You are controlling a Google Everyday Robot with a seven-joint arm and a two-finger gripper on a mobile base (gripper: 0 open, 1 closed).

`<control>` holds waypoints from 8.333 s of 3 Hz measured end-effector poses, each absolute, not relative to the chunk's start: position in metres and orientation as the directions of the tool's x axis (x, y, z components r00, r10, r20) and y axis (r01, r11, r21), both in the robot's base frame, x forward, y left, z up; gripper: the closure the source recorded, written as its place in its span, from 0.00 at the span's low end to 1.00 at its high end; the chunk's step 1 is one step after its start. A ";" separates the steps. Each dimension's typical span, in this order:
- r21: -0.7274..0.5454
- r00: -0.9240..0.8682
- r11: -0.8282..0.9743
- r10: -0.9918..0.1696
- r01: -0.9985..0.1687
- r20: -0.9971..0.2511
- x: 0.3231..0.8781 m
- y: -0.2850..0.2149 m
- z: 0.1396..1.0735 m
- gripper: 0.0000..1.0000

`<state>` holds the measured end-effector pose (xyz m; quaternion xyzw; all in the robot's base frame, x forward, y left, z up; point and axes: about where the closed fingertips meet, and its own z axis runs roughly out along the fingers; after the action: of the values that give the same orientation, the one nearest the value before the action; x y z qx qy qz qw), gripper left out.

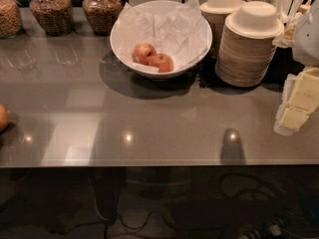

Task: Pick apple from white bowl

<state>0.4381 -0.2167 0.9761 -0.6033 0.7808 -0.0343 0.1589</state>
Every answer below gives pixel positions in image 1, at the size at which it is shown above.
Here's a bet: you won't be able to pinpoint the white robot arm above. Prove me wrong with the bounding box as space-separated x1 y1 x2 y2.
274 0 319 135

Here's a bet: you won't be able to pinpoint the rear stack of paper bowls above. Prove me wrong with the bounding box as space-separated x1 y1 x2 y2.
200 0 243 58

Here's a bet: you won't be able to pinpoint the cables under table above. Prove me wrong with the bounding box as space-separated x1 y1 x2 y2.
89 172 319 239

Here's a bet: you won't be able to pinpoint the red apple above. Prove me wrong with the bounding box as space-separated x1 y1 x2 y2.
149 53 174 73
133 43 157 65

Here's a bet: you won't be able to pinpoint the right glass jar with grains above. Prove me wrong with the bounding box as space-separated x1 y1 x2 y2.
82 0 123 36

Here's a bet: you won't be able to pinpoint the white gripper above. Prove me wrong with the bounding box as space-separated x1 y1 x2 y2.
273 67 319 136

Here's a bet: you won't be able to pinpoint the left glass jar with grains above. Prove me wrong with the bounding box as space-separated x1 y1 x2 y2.
0 0 23 39

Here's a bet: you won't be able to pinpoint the front stack of paper bowls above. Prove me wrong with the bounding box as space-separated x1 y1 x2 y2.
215 1 284 88

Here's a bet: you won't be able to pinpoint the white crumpled paper liner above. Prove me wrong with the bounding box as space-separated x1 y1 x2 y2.
114 0 211 74

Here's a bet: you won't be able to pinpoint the glass jar with grains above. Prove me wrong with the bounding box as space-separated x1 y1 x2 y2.
82 0 123 36
29 0 74 36
0 0 23 39

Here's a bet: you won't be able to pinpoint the black mat under bowls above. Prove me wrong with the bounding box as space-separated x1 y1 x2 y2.
197 48 303 88

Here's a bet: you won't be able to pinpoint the large white bowl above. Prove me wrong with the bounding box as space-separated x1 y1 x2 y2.
109 0 213 80

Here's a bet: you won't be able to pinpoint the stack of paper bowls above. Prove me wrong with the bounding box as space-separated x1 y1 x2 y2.
215 1 284 88
200 0 243 58

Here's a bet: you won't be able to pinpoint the orange fruit at left edge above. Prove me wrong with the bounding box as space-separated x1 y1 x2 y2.
0 104 10 131

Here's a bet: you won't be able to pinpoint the middle glass jar with grains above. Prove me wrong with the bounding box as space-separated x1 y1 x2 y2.
29 0 74 36

